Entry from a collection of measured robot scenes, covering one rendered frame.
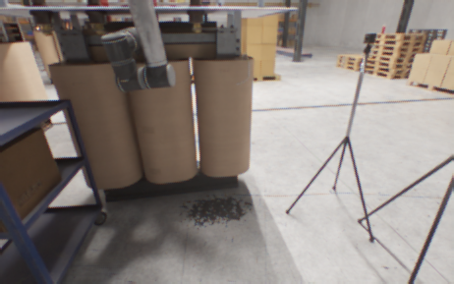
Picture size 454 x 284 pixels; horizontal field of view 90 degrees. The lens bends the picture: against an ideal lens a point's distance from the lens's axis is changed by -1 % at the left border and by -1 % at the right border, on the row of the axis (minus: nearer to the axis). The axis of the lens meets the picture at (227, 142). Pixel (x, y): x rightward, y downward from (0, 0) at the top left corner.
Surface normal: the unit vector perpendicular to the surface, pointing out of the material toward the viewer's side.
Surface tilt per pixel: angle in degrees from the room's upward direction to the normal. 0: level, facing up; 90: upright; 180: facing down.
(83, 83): 90
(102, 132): 90
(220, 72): 90
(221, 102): 90
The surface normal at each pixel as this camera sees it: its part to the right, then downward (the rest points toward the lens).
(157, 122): 0.21, 0.42
